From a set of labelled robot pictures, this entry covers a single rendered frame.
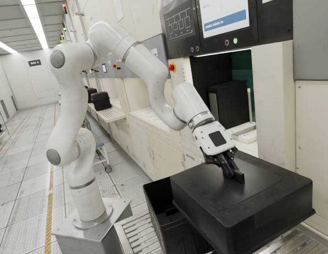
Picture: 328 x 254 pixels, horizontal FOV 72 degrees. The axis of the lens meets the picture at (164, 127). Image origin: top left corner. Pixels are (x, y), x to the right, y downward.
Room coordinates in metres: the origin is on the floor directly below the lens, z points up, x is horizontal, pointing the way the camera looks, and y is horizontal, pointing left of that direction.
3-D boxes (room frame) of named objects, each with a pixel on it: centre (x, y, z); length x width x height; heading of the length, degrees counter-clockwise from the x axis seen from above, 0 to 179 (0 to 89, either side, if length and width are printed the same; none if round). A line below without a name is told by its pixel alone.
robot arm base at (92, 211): (0.95, 0.42, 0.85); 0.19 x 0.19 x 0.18
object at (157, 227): (0.75, -0.03, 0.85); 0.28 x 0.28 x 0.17; 14
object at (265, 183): (0.58, -0.17, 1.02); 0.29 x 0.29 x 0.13; 22
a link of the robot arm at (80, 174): (0.98, 0.40, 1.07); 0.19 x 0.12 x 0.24; 158
